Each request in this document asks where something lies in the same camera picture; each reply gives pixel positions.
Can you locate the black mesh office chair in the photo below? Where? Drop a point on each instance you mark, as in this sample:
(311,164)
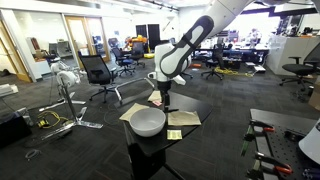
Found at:
(96,71)

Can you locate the white counter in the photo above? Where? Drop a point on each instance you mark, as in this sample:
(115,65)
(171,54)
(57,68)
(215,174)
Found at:
(286,53)

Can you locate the black office chair with armrests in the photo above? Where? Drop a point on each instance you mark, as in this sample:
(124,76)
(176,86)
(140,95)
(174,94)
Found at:
(300,68)

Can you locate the blue office chair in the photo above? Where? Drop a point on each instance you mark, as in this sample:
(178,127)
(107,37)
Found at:
(124,61)

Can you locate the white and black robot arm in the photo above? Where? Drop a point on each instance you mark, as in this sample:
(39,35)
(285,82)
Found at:
(213,15)

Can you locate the chrome metal frame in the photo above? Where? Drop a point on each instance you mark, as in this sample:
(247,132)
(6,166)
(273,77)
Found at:
(133,81)

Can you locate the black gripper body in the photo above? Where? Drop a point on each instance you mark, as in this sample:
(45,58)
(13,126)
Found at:
(164,87)

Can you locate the white rounded housing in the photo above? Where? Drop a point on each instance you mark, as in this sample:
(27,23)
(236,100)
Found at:
(311,143)

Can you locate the black perforated breadboard table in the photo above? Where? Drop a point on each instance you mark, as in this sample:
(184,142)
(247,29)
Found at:
(283,120)

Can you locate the pink sachet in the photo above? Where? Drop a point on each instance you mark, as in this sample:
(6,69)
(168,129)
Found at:
(157,103)

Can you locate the wooden door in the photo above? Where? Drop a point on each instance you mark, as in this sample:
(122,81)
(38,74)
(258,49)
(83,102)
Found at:
(75,36)

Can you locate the black round table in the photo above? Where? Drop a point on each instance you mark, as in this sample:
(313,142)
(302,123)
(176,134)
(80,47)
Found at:
(196,108)

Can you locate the black box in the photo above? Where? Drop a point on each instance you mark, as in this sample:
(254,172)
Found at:
(13,130)

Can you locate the white flat device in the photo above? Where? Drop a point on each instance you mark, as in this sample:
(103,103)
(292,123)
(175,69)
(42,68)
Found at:
(8,89)

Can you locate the small brown paper napkin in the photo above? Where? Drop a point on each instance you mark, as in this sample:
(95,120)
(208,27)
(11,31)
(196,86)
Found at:
(155,96)

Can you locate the grey bowl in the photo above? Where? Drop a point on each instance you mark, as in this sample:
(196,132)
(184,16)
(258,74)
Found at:
(147,121)

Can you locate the dark office chair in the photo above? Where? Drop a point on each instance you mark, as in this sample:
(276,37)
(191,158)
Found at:
(138,53)

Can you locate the cardboard box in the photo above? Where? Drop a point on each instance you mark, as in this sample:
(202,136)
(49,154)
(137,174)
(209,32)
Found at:
(315,96)

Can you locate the black swivel chair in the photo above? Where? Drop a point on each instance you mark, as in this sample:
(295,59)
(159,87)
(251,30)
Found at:
(215,61)

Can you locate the silver stand with white head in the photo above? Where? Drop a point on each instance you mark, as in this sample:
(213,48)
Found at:
(68,80)

